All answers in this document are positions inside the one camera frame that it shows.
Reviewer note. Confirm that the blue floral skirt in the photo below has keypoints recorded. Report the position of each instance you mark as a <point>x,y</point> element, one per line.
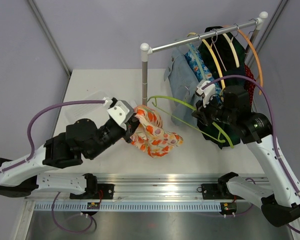
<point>194,71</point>

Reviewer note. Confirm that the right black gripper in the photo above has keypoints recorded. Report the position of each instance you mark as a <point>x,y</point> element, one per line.
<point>202,112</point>

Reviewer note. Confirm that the white slotted cable duct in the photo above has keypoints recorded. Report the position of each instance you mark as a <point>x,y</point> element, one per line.
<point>129,206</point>

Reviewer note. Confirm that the dark green plaid garment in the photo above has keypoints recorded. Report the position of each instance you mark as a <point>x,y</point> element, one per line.
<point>228,67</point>

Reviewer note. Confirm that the yellow hanger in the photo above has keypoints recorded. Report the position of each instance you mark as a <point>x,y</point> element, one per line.
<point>213,56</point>

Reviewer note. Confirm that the cream hanger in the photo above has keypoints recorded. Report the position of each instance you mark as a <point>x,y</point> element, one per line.
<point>235,56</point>

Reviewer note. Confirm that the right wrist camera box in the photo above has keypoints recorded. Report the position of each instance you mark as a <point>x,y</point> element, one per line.
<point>205,89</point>

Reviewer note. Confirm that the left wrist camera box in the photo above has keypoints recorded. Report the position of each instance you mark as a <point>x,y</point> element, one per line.
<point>120,111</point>

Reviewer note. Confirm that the orange hanger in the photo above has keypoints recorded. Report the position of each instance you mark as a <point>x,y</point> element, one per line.
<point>256,57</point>

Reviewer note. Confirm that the lime green hanger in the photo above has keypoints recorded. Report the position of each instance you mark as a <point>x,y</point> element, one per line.
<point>183,116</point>

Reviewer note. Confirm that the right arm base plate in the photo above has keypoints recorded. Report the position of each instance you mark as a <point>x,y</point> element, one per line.
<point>211,191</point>

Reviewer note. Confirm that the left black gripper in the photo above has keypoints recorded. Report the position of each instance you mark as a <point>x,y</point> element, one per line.
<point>131,126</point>

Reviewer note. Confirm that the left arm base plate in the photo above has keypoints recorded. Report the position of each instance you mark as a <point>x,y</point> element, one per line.
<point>105,191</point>

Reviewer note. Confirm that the orange floral skirt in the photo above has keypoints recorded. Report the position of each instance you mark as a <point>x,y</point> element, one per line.
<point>150,136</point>

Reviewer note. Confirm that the white plastic basket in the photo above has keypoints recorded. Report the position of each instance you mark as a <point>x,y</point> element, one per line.
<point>73,113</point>

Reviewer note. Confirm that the pale mint hanger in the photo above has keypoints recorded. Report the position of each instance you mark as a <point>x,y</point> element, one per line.
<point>197,61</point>

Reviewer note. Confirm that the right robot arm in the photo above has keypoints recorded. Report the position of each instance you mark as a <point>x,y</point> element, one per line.
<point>281,204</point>

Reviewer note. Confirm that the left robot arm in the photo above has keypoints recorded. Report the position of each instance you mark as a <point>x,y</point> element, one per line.
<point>81,140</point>

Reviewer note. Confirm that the light blue denim garment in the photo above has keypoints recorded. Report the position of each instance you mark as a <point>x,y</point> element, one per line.
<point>174,74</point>

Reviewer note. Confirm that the aluminium rail frame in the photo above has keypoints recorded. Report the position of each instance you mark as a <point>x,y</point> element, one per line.
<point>247,224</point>

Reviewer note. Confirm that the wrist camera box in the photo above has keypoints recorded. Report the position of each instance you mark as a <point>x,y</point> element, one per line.
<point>205,89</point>
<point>120,111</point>

